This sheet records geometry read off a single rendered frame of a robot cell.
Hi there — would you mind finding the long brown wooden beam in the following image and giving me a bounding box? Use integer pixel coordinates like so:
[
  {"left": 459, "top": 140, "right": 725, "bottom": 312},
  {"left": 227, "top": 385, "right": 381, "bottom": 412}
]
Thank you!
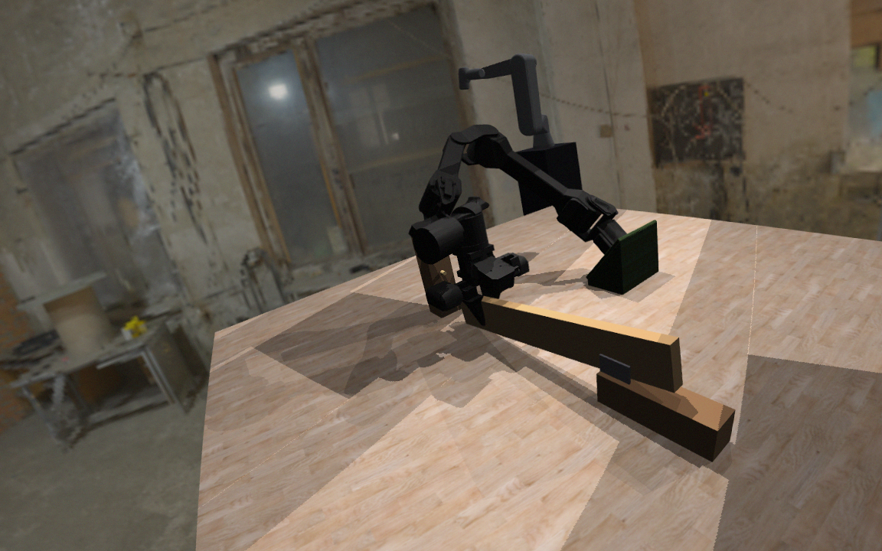
[{"left": 461, "top": 296, "right": 683, "bottom": 393}]

